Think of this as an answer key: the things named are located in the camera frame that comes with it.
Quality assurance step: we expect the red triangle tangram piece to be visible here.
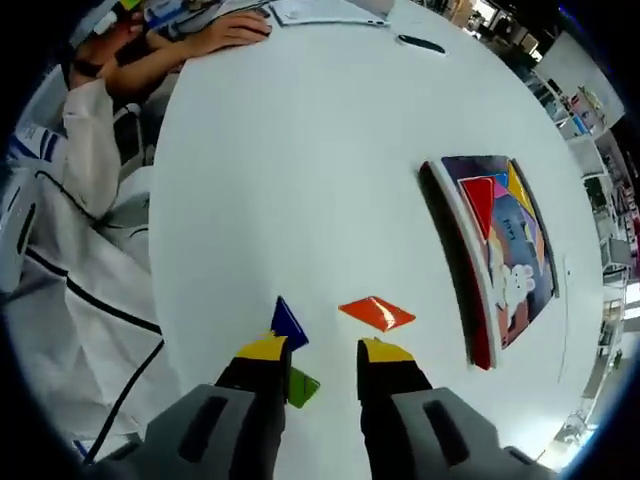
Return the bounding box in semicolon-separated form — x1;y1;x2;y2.
458;176;497;242

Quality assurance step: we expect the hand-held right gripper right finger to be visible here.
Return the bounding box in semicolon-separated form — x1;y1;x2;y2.
355;337;509;480

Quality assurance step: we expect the white object with dark slot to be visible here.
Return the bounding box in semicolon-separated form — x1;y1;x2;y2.
0;169;39;294

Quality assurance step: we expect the green tangram piece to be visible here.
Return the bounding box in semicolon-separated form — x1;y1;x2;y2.
285;366;322;410

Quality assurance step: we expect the blue triangle tangram piece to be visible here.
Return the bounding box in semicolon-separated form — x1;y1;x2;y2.
269;294;310;351

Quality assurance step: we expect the white panel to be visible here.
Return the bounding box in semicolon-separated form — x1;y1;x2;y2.
536;29;627;129

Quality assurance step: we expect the tangram pattern sheet board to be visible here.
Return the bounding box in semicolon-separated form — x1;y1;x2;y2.
417;153;560;371

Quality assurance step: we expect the orange parallelogram tangram piece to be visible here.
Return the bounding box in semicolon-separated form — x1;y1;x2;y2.
337;295;418;333

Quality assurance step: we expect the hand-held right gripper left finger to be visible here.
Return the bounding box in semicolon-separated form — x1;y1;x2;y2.
143;332;293;480

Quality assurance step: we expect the silver laptop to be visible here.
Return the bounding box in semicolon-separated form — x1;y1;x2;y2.
268;0;393;28

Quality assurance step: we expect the small black key fob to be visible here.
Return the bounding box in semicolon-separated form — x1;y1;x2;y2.
396;33;447;56

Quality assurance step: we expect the yellow triangle tangram piece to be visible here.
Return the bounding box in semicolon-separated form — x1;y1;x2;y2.
506;158;538;217

